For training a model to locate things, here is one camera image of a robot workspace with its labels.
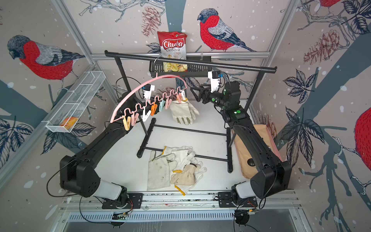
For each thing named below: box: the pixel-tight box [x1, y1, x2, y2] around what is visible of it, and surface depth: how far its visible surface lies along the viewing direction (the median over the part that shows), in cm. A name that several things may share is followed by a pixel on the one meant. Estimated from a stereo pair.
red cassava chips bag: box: [156, 30, 188, 73], surface depth 83 cm
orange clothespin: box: [150, 101, 158, 116], surface depth 64 cm
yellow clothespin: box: [121, 115, 131, 131], surface depth 57 cm
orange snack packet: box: [60, 116, 79, 130], surface depth 68 cm
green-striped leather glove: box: [169, 100, 193, 126], surface depth 83 cm
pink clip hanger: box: [110, 56, 188, 131], surface depth 63 cm
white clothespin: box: [142, 106, 152, 122], surface depth 63 cm
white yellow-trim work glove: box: [171, 145, 196, 174], surface depth 87 cm
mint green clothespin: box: [158, 98, 166, 112], surface depth 69 cm
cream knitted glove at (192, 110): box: [185, 101, 200, 120], surface depth 86 cm
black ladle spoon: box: [247, 158, 256, 167], surface depth 89 cm
